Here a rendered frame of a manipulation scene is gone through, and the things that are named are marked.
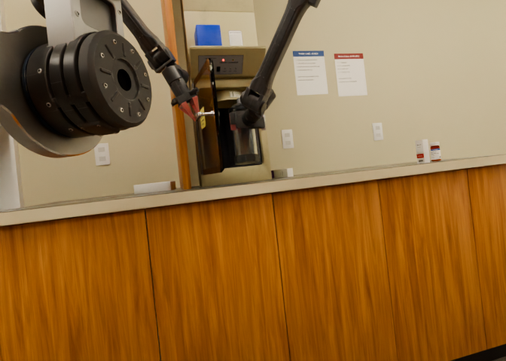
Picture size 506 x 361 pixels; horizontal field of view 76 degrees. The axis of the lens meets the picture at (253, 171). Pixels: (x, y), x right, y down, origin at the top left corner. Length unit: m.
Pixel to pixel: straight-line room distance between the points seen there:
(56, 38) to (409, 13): 2.40
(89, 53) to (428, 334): 1.56
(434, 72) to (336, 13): 0.81
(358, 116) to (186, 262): 1.49
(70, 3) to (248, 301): 1.03
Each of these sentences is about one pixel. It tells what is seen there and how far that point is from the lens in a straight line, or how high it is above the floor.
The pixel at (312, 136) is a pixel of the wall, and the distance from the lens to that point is 2.05.
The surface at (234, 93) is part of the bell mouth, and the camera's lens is 1.52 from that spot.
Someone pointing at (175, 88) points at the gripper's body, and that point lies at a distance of 1.21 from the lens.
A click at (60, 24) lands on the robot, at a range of 0.55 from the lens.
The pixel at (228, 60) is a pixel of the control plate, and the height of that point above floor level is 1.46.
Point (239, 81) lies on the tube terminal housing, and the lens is 1.52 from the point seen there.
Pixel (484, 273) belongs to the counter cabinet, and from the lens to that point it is 1.81.
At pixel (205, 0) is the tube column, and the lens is 1.63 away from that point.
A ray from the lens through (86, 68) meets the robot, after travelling 0.48.
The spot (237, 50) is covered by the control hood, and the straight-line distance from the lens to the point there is 1.44.
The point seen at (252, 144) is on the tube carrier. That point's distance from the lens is 1.29.
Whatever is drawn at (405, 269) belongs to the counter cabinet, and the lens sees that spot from 1.52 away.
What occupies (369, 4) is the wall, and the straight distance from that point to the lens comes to 2.53.
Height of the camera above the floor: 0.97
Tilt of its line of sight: level
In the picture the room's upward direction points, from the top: 6 degrees counter-clockwise
